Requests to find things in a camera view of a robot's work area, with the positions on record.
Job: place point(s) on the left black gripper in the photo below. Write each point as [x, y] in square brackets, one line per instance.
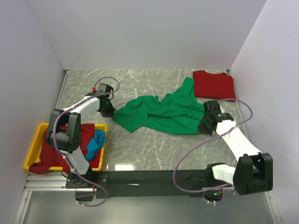
[109, 113]

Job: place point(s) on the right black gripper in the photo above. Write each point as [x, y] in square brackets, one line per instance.
[202, 129]

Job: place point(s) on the green t shirt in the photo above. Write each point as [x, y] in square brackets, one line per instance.
[177, 113]

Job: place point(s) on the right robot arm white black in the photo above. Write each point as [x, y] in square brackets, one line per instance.
[254, 170]

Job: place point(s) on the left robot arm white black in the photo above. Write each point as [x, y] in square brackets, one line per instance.
[68, 116]

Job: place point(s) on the blue t shirt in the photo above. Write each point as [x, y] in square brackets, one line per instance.
[95, 145]

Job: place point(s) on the folded red t shirt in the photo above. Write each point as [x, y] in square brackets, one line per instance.
[215, 86]

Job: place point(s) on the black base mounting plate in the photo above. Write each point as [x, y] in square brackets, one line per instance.
[141, 183]

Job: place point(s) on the yellow plastic bin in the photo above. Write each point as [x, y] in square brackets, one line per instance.
[66, 141]

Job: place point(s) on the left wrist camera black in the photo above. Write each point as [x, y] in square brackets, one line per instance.
[102, 88]

